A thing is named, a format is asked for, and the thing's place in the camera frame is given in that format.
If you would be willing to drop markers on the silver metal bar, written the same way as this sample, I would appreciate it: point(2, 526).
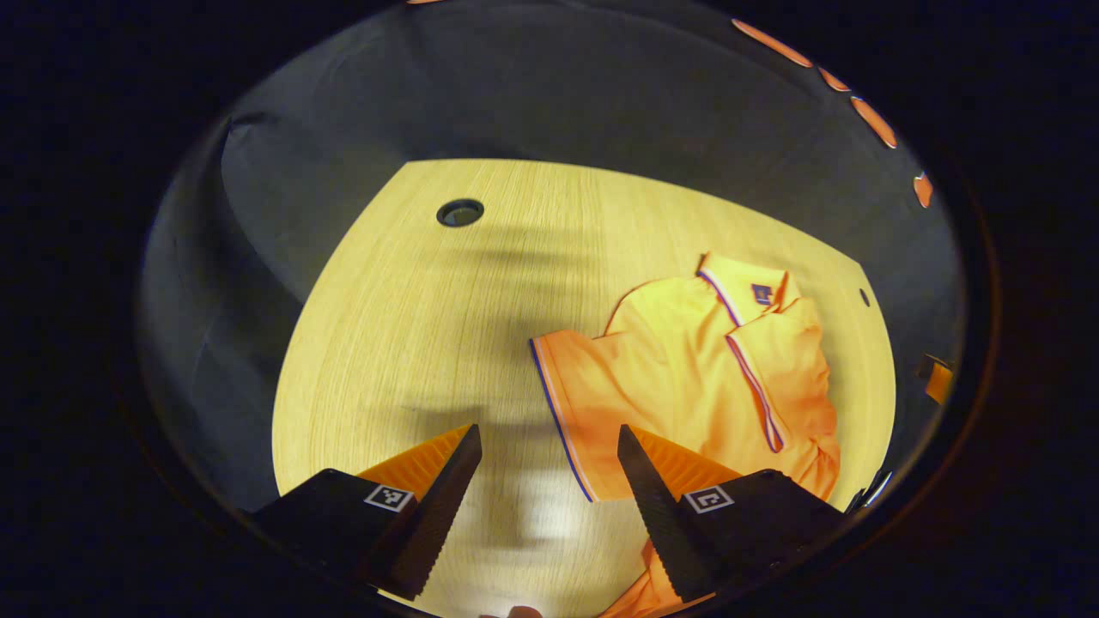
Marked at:
point(874, 489)

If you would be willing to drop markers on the orange T-shirt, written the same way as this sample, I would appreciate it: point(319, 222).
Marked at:
point(678, 369)

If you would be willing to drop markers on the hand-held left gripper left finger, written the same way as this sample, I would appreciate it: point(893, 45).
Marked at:
point(434, 515)

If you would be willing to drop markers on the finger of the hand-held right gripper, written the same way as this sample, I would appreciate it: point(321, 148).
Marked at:
point(938, 382)

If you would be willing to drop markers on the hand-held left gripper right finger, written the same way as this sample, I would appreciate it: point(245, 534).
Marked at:
point(657, 524)

